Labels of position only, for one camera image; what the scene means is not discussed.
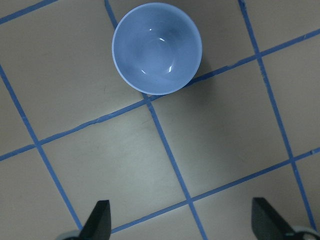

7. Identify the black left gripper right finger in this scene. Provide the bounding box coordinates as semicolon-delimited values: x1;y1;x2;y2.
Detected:
251;197;296;240

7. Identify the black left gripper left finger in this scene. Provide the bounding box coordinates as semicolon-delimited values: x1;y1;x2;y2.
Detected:
78;200;111;240

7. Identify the blue bowl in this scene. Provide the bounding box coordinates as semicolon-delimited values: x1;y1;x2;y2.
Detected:
112;2;203;96

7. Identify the brown paper table cover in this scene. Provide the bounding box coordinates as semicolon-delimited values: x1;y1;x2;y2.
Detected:
0;0;320;240

